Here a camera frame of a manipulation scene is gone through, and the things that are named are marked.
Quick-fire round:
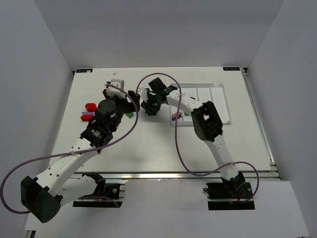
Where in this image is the green long lego plate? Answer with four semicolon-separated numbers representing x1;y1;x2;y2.
145;110;157;116

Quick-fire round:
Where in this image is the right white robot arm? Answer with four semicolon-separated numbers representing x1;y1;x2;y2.
136;78;245;195

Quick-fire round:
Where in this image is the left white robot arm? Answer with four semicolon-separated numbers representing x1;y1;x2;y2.
21;89;140;223

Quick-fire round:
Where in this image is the purple curved lego brick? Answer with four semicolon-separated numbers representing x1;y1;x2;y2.
82;112;94;117

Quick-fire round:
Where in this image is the red rounded lego brick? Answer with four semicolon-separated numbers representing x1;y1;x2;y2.
85;103;98;112

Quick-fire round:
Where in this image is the red curved lego brick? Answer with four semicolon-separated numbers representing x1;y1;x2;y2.
80;115;93;121

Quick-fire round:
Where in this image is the white divided tray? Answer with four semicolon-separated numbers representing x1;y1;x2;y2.
169;82;232;127

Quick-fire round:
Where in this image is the left blue table sticker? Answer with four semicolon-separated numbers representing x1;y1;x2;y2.
75;68;93;73

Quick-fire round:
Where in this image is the blue table sticker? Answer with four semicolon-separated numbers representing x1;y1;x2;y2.
75;68;93;73
223;66;240;71

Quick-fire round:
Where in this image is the right blue table sticker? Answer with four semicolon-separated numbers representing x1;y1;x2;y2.
223;66;240;71

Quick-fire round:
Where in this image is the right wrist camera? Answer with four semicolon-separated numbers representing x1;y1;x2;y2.
138;87;148;102

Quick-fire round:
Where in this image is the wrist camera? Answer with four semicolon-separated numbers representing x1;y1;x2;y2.
138;87;148;102
105;79;125;99

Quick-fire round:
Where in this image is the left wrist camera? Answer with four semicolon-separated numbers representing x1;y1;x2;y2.
105;79;125;99

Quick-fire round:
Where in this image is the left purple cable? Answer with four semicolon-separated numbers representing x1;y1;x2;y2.
0;83;141;214

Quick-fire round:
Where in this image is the purple cable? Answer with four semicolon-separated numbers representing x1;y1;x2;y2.
0;83;141;214
135;72;260;205

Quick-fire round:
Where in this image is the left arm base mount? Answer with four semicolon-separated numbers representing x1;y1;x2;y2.
73;172;123;208

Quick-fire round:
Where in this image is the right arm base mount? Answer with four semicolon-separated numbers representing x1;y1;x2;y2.
203;182;255;211

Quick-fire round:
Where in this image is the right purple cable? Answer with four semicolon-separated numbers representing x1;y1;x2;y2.
135;72;260;205

